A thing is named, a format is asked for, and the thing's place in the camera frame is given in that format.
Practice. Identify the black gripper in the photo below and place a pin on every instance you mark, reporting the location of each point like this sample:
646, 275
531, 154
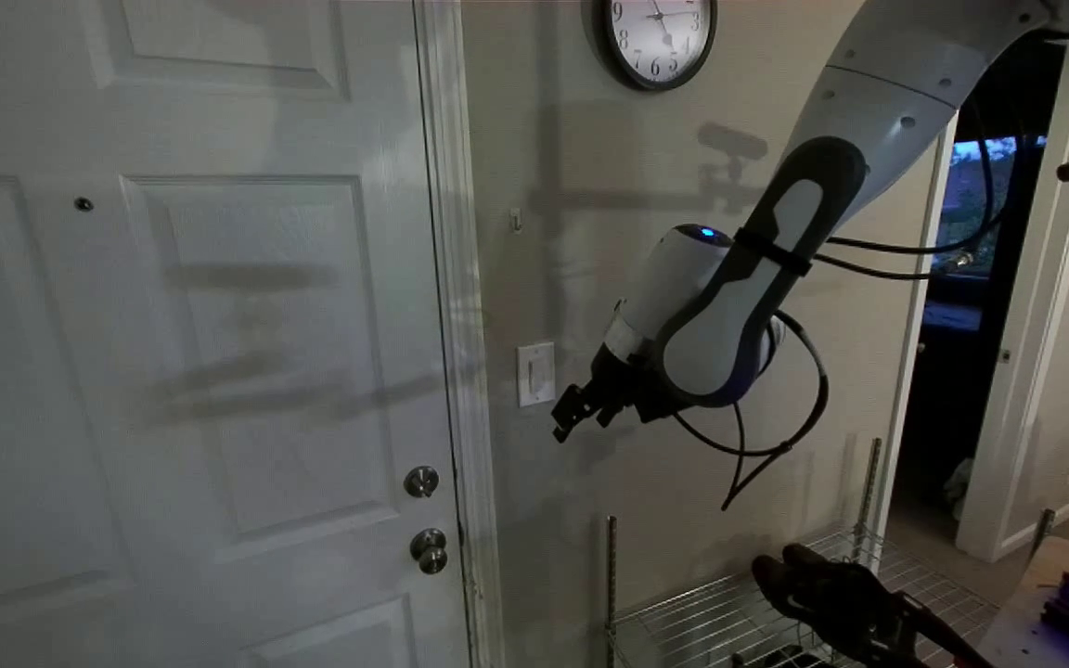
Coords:
621, 388

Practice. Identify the white wall light switch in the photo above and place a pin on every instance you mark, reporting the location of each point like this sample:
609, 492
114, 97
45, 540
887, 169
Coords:
537, 368

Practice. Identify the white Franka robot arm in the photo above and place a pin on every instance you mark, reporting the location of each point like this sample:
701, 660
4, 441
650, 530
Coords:
733, 310

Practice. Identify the silver deadbolt lock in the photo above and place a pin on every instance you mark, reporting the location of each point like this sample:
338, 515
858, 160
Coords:
422, 485

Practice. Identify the white door trim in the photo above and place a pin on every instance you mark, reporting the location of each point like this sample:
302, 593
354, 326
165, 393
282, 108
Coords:
460, 245

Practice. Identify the silver door knob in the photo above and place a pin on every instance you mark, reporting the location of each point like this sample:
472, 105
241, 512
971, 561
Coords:
430, 550

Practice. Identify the black device on rack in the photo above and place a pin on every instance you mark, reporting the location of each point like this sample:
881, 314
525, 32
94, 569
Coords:
855, 606

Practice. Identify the white panelled door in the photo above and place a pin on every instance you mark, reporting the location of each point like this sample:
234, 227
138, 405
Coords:
188, 373

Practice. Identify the bluish lit window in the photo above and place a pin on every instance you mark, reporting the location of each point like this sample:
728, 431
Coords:
967, 273

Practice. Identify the small dark door peephole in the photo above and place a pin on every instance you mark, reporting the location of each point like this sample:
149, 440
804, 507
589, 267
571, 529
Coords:
84, 204

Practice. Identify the round black-rimmed wall clock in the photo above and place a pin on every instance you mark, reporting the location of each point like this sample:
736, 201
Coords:
657, 33

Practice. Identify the white doorway frame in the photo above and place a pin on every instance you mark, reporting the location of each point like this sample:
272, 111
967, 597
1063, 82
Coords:
1004, 409

